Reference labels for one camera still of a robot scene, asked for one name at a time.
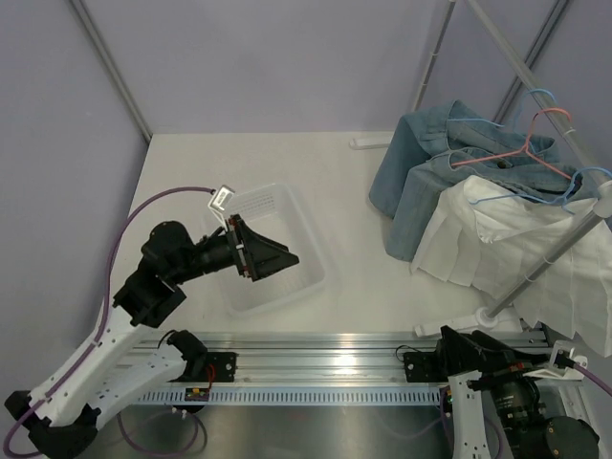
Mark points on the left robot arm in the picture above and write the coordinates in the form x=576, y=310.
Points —
x=64, y=414

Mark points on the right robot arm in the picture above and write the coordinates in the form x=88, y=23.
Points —
x=467, y=365

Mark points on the denim skirt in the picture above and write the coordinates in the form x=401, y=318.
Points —
x=456, y=118
x=416, y=169

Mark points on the aluminium mounting rail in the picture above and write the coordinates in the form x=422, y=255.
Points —
x=317, y=359

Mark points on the pink wire hanger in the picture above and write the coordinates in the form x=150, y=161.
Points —
x=526, y=147

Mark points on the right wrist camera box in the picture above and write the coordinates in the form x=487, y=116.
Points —
x=564, y=364

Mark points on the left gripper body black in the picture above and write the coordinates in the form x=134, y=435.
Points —
x=241, y=253

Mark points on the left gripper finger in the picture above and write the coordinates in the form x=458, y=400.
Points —
x=261, y=268
x=255, y=244

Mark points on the metal clothes rack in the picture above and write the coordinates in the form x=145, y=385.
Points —
x=501, y=311

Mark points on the blue wire hanger front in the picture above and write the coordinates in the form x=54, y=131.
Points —
x=562, y=199

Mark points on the blue wire hanger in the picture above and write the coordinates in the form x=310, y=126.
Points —
x=520, y=107
x=562, y=199

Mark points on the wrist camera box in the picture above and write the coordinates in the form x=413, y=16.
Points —
x=564, y=364
x=219, y=202

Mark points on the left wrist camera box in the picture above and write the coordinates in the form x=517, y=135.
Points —
x=219, y=202

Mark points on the slotted cable duct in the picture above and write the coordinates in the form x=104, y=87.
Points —
x=294, y=396

